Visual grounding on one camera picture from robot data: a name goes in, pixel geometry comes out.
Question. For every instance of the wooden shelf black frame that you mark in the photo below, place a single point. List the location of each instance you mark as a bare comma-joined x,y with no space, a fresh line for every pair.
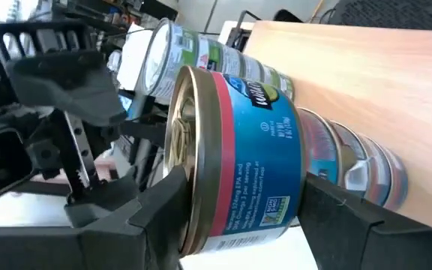
369,93

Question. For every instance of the blue label fish can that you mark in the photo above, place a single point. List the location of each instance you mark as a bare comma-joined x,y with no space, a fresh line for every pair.
319,146
351,150
398,180
253,161
379,172

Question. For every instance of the black mesh panel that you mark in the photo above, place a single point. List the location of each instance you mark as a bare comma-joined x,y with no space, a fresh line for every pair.
388,13

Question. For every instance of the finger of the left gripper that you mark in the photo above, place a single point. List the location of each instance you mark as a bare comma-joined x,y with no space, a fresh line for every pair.
66,86
99,202

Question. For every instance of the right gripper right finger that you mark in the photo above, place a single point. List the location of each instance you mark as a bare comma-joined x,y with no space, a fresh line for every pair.
336,232

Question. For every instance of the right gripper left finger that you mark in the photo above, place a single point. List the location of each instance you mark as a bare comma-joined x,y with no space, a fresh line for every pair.
152,232

